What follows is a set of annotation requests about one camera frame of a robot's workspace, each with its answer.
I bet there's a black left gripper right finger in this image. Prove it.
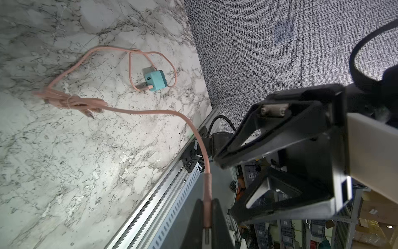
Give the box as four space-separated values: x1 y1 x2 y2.
211 199 234 249

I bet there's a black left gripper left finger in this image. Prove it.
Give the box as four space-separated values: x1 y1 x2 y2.
180 199 204 249

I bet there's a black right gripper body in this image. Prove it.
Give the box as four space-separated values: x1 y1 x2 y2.
266 84 352 220

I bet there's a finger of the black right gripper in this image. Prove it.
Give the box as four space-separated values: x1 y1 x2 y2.
231 167 334 224
214 101 330 169

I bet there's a teal USB wall charger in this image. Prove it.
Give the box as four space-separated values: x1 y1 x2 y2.
141 67 167 91

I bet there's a pink USB charging cable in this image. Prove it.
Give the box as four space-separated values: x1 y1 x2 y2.
33 46 214 229

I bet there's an aluminium front rail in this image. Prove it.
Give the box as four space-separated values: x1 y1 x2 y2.
104 105 237 249

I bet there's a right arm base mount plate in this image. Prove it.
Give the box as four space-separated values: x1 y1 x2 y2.
181 115 237 174

